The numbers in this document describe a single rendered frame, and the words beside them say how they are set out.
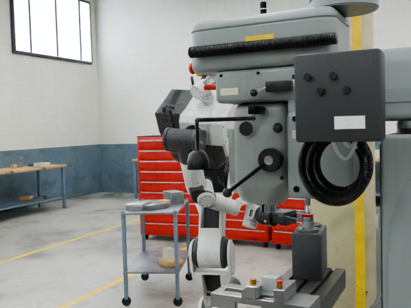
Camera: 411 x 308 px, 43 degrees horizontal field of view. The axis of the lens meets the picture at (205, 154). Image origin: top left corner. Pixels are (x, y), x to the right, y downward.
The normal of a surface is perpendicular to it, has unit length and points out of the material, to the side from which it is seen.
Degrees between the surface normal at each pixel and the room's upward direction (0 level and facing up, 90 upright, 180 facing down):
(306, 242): 90
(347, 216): 90
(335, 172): 90
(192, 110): 35
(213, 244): 60
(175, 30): 90
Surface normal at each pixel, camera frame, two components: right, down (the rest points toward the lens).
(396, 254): -0.79, 0.03
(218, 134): 0.42, 0.42
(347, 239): -0.44, 0.06
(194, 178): 0.11, 0.55
